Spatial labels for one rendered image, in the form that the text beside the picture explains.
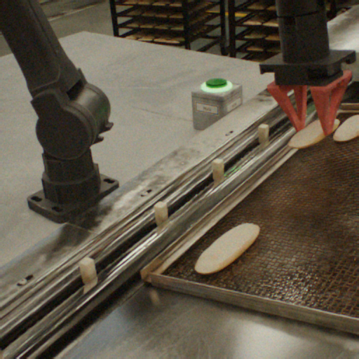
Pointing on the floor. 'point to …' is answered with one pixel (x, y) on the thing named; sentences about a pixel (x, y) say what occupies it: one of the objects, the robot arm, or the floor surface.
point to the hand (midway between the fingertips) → (313, 126)
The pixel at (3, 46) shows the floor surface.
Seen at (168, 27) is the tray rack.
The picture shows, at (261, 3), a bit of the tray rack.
